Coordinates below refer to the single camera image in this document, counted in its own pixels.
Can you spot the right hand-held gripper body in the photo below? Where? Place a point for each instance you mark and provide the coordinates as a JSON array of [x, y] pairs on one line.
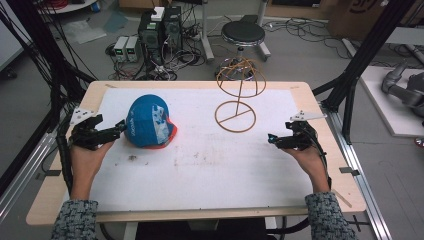
[[301, 133]]

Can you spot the white table mat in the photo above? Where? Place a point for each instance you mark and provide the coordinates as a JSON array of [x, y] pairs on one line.
[[206, 166]]

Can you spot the grey bench power supply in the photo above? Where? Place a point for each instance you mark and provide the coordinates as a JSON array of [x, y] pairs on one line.
[[120, 48], [132, 48]]

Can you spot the brown cardboard box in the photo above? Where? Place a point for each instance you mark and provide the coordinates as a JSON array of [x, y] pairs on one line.
[[363, 16]]

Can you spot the aluminium frame rail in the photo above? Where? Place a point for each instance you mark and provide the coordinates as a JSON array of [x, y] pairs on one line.
[[23, 180], [360, 173]]

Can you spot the blue baseball cap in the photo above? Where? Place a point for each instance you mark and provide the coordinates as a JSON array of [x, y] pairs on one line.
[[146, 120]]

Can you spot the black round stool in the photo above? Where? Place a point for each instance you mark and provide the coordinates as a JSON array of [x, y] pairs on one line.
[[243, 33]]

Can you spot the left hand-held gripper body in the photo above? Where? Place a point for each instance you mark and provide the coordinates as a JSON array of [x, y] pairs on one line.
[[87, 135]]

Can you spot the black metal frame post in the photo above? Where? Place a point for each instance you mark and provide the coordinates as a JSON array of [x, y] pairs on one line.
[[363, 56], [40, 50]]

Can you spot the person's left hand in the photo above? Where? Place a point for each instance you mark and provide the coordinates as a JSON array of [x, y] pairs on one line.
[[87, 166]]

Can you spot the person's right hand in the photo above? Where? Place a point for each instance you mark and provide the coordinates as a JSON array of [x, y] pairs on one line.
[[310, 163]]

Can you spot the white floor board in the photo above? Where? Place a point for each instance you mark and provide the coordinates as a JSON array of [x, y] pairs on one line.
[[383, 110]]

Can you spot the black computer tower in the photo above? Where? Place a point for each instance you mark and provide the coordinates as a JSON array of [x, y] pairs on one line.
[[150, 36], [172, 28]]

